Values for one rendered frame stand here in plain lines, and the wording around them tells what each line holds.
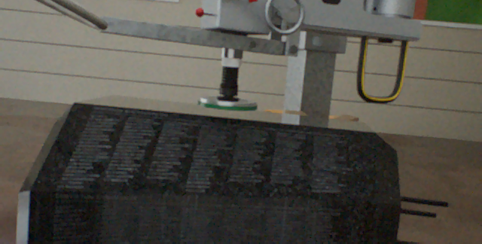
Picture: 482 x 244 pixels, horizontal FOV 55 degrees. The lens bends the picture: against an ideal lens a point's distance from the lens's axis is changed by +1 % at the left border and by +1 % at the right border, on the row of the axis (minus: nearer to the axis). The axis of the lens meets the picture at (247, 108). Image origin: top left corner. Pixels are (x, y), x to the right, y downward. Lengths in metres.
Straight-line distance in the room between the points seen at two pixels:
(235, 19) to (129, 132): 0.53
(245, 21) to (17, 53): 7.35
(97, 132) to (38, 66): 6.97
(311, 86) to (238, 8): 0.99
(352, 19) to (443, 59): 6.72
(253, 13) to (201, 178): 0.58
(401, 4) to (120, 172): 1.21
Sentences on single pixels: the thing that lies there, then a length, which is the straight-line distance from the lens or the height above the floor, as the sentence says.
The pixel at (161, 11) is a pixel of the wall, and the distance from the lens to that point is 7.96.
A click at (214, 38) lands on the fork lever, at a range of 1.57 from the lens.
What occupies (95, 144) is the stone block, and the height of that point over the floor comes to 0.75.
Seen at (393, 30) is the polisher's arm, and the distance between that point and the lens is 1.87.
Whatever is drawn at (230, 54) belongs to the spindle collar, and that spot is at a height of 1.09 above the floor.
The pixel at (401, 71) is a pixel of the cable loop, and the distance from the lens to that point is 2.02.
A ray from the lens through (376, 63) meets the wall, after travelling 8.07.
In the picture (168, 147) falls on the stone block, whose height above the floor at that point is 0.77.
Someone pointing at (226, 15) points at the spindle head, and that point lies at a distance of 1.54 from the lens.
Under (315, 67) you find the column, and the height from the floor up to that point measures 1.07.
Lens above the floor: 1.09
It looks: 6 degrees down
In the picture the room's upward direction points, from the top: 5 degrees clockwise
